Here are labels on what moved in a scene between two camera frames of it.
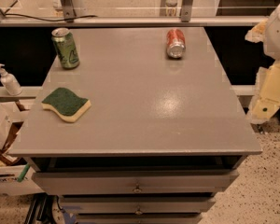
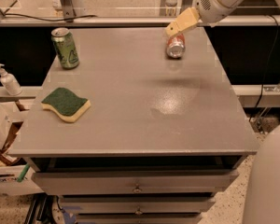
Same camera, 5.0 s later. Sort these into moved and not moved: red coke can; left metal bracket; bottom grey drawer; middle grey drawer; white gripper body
Moved: white gripper body
Not moved: middle grey drawer; left metal bracket; red coke can; bottom grey drawer
